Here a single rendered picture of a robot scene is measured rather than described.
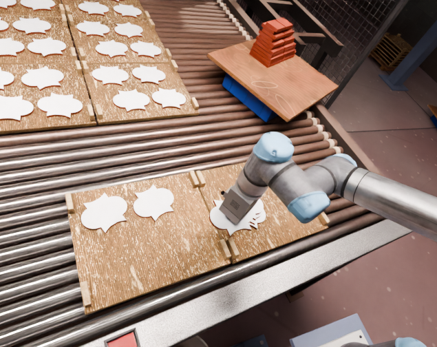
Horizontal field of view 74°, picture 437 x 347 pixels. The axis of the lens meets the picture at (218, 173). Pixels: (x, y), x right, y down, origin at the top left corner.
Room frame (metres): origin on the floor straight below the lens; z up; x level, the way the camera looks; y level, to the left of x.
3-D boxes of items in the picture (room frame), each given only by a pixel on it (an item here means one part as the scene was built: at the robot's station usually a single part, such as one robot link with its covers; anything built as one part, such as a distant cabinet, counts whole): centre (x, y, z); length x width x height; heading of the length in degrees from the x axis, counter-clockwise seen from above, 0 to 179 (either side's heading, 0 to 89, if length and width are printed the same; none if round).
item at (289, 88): (1.38, -0.05, 1.03); 0.50 x 0.50 x 0.02; 66
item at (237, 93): (1.32, -0.03, 0.97); 0.31 x 0.31 x 0.10; 66
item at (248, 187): (0.47, -0.09, 1.24); 0.08 x 0.08 x 0.05
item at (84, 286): (0.16, 0.17, 0.95); 0.06 x 0.02 x 0.03; 43
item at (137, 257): (0.39, 0.12, 0.93); 0.41 x 0.35 x 0.02; 133
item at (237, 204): (0.48, -0.08, 1.17); 0.10 x 0.09 x 0.16; 70
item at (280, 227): (0.67, -0.18, 0.93); 0.41 x 0.35 x 0.02; 134
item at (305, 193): (0.43, -0.18, 1.32); 0.11 x 0.11 x 0.08; 57
